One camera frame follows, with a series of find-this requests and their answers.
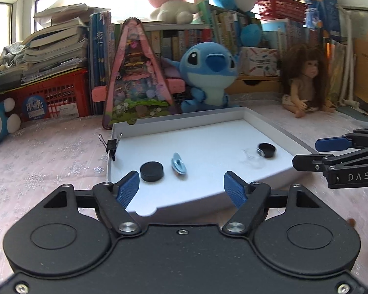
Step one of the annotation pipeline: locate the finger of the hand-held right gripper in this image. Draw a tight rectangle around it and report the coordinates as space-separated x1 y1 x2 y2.
315 127 368 153
292 145 368 173

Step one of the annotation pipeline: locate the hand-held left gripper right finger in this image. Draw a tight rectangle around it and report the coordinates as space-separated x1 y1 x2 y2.
222 171 321 236

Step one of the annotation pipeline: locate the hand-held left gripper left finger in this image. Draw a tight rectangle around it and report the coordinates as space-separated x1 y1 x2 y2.
44 171 142 237

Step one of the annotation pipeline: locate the large black round cap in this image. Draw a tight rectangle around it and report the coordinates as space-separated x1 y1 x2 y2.
140 161 165 182

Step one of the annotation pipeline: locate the clear plastic cup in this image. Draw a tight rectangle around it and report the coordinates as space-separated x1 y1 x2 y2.
242 147 265 168

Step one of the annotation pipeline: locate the white shallow tray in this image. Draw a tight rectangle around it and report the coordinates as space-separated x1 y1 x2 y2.
106 107 321 219

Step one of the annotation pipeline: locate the black binder clip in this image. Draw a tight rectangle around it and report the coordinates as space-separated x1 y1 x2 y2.
97 132 124 162

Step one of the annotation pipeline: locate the brown-haired doll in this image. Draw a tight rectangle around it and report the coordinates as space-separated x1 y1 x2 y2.
280 43 337 120

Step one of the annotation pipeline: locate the wooden drawer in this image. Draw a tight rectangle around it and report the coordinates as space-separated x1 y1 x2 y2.
225 75 284 96

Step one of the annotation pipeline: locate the white pipe rack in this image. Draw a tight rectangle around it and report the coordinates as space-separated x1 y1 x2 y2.
337 4 361 108

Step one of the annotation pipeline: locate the colourful printed cardboard box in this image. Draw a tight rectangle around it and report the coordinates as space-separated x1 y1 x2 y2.
239 46 280 77

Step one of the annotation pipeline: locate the pink triangular toy box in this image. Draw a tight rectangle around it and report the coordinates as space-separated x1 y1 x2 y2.
91 16 186 130

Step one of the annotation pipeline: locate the red plastic crate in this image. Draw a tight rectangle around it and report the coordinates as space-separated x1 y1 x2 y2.
5 69 91 122

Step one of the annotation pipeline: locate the blue alien plush toy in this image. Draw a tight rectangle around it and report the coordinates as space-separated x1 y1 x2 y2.
161 40 241 114

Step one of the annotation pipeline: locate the blue printed package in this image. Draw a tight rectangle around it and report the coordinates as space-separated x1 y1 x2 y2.
305 0 341 42

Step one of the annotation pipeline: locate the row of blue upright books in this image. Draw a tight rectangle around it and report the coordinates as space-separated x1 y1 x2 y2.
88 11 116 116

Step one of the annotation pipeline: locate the red mesh basket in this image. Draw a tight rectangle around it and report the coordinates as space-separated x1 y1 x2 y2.
256 0 309 22

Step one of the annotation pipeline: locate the row of shelf books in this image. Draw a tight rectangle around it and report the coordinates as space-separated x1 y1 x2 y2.
144 9 326 65

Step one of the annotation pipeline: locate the stack of lying books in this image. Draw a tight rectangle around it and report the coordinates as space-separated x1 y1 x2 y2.
20 3 90 84

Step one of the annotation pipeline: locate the silver foil bag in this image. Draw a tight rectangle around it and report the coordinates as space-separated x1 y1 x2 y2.
1 42 27 67

